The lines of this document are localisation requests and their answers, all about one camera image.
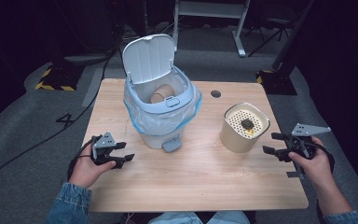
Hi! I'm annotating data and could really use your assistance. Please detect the bundle of floor cables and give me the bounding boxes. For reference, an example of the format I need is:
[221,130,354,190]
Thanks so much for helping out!
[120,22,175,48]

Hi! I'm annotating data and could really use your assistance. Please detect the white and blue pedal bin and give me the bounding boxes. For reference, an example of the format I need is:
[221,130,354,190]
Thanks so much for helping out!
[121,33,197,153]

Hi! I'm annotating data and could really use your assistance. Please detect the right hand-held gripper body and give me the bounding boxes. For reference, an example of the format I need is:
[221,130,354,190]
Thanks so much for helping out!
[284,123,332,161]

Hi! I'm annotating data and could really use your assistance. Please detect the person's legs in jeans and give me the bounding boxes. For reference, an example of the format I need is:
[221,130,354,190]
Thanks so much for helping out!
[147,210,251,224]

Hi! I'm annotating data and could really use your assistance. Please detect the clear blue-edged bin bag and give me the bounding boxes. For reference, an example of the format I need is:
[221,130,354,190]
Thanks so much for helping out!
[123,85,203,138]

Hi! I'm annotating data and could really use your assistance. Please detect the brown paper cup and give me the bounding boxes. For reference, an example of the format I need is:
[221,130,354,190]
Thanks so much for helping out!
[149,84,176,105]

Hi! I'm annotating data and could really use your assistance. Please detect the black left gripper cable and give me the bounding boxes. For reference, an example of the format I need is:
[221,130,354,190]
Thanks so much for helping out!
[67,135,102,181]

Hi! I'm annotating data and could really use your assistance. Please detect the white metal desk frame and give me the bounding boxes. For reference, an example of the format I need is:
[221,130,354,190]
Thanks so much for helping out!
[170,0,251,58]

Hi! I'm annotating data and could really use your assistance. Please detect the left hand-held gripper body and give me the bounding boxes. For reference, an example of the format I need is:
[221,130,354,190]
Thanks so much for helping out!
[90,132,117,166]

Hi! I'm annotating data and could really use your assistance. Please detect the person's right hand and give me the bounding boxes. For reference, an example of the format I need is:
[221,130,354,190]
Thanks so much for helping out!
[288,136,335,189]

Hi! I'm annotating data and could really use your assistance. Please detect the grey floor tape strip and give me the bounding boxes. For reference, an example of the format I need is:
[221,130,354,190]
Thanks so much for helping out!
[82,68,105,108]

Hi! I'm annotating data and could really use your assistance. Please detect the black tripod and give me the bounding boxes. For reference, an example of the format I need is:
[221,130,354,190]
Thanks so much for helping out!
[245,12,293,58]

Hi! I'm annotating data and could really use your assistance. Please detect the dark slanted stand pole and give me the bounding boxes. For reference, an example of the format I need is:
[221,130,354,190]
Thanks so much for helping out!
[271,0,315,71]

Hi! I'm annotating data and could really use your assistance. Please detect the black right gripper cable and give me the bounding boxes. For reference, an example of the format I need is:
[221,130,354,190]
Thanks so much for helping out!
[310,143,336,174]

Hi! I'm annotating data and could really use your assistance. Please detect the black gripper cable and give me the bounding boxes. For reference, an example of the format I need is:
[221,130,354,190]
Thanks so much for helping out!
[67,135,102,181]
[310,143,336,174]

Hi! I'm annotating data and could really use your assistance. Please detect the dark food residue clump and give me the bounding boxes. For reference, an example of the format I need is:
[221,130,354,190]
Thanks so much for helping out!
[241,118,256,138]

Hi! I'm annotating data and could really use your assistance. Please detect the person's left hand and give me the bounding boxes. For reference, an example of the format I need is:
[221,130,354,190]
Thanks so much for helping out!
[69,144,117,189]

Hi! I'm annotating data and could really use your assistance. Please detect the long black floor cable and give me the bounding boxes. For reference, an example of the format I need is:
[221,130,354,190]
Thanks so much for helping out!
[0,46,120,186]

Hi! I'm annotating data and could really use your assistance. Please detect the black yellow-striped stand base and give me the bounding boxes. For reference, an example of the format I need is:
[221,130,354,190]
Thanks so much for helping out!
[255,69,297,96]
[35,63,85,91]

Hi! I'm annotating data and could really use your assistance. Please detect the beige canister with perforated strainer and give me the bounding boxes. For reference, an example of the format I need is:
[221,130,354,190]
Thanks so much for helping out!
[219,102,271,154]

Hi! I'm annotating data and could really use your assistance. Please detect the grey tape tab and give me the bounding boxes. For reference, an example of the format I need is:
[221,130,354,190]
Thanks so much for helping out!
[286,169,308,180]

